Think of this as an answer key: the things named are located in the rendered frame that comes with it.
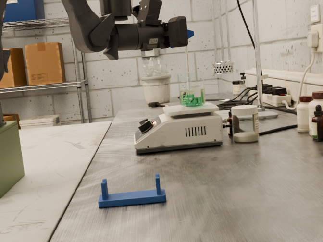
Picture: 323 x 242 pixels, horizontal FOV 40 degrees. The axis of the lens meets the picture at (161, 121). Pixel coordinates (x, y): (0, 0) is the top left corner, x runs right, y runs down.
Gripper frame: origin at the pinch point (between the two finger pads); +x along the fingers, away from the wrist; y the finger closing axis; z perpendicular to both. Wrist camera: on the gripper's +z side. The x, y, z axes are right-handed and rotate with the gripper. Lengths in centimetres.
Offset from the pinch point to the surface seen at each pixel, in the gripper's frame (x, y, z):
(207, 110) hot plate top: 0.8, -7.4, -17.3
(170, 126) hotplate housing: -7.0, -4.2, -20.0
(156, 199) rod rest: -26.6, -31.6, -25.6
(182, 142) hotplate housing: -4.9, -5.2, -24.1
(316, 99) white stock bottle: 22.8, -18.5, -17.1
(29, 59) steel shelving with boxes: 17, 219, 2
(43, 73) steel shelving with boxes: 25, 216, -8
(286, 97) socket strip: 57, 24, -22
